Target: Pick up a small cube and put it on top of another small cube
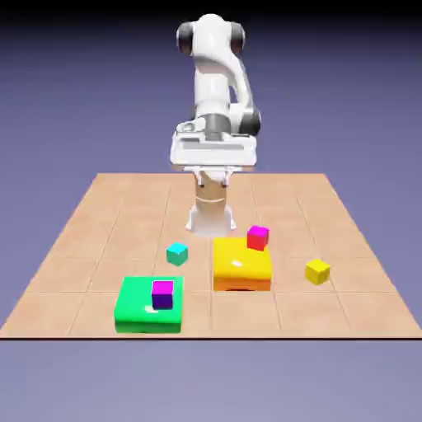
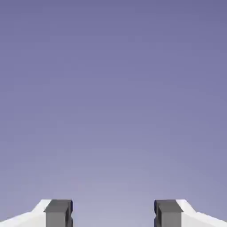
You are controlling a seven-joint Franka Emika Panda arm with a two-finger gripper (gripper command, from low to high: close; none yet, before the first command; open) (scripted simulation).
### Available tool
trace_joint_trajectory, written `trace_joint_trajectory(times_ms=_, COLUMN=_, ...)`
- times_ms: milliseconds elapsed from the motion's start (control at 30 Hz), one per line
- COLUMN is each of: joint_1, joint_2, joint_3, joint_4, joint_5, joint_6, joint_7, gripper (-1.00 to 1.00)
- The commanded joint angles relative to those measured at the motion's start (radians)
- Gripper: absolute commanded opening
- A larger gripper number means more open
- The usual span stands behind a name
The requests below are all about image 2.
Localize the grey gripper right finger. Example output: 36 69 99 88
153 199 227 227

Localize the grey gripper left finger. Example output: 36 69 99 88
0 199 74 227

